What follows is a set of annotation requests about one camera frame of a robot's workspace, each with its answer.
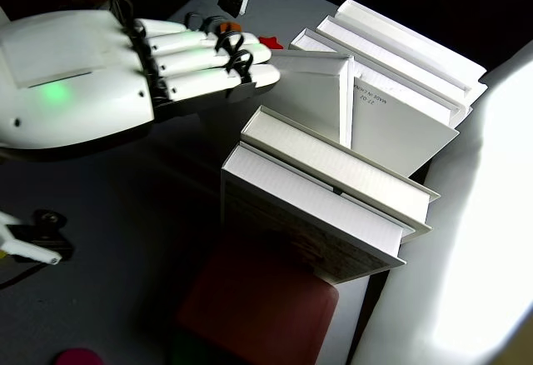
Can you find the grey Special Issue book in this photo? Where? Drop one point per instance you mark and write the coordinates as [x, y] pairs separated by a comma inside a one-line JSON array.
[[387, 54]]

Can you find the grey table cloth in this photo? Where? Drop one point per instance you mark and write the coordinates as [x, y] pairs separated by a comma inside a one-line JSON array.
[[125, 215]]

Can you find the white backdrop board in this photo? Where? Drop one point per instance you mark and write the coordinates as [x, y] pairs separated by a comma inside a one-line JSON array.
[[479, 215]]

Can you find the pink round block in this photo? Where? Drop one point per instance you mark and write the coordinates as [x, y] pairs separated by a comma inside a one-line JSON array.
[[79, 357]]

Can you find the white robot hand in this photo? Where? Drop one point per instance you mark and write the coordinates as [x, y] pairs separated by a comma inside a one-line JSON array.
[[83, 77]]

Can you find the black spine Duet book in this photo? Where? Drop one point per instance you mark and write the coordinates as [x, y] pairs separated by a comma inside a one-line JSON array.
[[308, 198]]

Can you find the maroon hardcover book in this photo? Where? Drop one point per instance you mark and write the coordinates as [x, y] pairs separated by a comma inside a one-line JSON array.
[[258, 306]]

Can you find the orange block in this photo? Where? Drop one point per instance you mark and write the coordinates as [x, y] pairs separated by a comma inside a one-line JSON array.
[[231, 27]]

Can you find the white spine book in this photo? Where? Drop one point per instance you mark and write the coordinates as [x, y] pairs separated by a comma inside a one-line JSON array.
[[408, 36]]

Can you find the white Fashionindia book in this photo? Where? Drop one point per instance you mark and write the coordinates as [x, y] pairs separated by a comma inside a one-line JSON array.
[[308, 102]]

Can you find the red star block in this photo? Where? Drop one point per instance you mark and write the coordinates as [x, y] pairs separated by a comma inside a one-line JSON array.
[[270, 43]]

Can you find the grey book Chinese lettering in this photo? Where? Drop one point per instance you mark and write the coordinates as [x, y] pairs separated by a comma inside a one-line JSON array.
[[333, 161]]

